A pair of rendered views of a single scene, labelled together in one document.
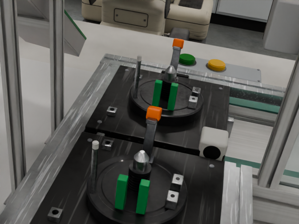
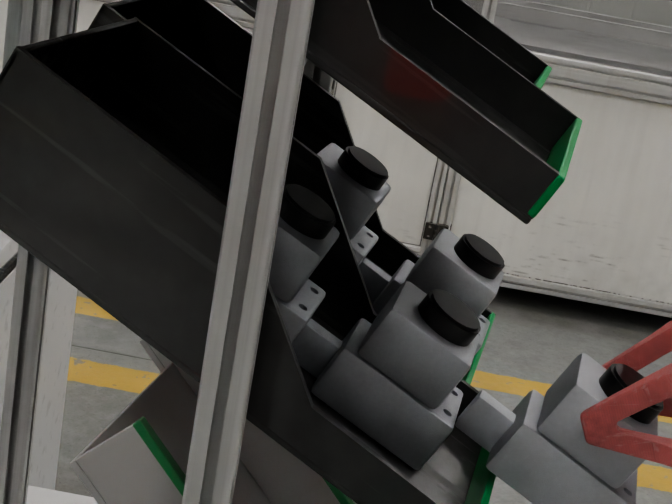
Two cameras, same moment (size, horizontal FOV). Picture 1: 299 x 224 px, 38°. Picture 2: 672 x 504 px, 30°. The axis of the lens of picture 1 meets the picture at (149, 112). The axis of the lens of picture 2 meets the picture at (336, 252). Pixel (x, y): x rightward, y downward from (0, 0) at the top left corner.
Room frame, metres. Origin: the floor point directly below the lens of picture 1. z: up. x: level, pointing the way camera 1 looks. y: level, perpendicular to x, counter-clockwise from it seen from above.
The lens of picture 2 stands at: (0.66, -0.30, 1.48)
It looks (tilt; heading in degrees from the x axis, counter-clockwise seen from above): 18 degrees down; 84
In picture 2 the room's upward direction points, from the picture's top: 10 degrees clockwise
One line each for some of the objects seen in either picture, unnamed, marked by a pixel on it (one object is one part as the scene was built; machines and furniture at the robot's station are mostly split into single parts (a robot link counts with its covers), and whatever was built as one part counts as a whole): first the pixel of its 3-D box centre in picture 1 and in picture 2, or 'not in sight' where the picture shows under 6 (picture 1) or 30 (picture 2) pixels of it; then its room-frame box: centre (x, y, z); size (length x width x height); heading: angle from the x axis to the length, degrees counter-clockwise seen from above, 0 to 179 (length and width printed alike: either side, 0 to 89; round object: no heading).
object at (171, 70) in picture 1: (170, 72); not in sight; (0.69, -0.03, 1.04); 0.02 x 0.02 x 0.03
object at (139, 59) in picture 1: (137, 77); not in sight; (0.67, 0.03, 1.03); 0.01 x 0.01 x 0.08
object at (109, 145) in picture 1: (107, 145); not in sight; (0.54, 0.06, 0.98); 0.02 x 0.02 x 0.01; 83
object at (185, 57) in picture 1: (186, 60); not in sight; (0.90, -0.07, 0.96); 0.04 x 0.04 x 0.02
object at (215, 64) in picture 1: (216, 66); not in sight; (0.90, -0.14, 0.96); 0.04 x 0.04 x 0.02
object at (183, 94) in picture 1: (166, 99); not in sight; (0.69, -0.03, 0.98); 0.14 x 0.14 x 0.02
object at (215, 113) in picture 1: (164, 107); not in sight; (0.69, -0.03, 0.96); 0.24 x 0.24 x 0.02; 83
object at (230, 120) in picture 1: (228, 127); not in sight; (0.68, -0.15, 0.95); 0.01 x 0.01 x 0.04; 83
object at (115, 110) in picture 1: (111, 111); not in sight; (0.63, 0.07, 0.97); 0.02 x 0.02 x 0.01; 83
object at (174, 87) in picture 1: (172, 96); not in sight; (0.65, -0.04, 1.01); 0.01 x 0.01 x 0.05; 83
